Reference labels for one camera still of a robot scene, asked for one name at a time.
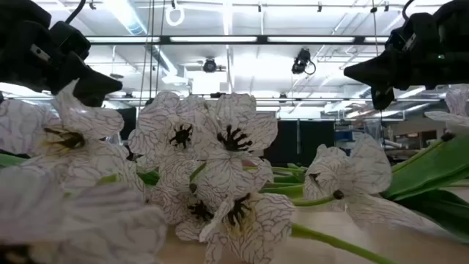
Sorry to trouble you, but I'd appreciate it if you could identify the clear glass vase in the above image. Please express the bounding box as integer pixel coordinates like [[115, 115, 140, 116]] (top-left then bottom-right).
[[362, 117, 385, 147]]

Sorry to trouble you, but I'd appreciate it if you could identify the black monitor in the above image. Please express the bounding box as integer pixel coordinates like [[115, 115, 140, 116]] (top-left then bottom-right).
[[117, 106, 137, 140]]

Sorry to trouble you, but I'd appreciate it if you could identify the white hanging ring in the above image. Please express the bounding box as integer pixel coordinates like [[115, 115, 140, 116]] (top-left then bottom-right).
[[164, 3, 186, 27]]

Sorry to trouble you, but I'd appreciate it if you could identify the white artificial flower bunch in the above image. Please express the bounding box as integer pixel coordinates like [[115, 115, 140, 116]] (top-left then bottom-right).
[[0, 83, 469, 264]]

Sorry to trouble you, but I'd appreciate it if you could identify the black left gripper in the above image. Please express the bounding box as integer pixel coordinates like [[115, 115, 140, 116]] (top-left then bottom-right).
[[32, 34, 124, 108]]

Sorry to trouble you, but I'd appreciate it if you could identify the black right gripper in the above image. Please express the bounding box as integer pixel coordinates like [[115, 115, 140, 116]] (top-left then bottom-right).
[[343, 49, 444, 111]]

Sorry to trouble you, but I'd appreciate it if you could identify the black overhead camera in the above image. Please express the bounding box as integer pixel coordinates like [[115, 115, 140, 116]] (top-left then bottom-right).
[[291, 47, 317, 76]]

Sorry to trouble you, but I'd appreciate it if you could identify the thin hanging cable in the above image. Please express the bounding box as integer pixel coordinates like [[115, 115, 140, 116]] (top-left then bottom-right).
[[369, 0, 378, 56]]

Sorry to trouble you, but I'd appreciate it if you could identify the round black ceiling lamp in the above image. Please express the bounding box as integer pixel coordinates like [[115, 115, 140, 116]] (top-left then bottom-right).
[[202, 57, 218, 73]]

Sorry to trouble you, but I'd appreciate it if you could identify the black overhead light bar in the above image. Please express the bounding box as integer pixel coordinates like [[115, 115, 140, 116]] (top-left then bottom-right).
[[86, 34, 390, 46]]

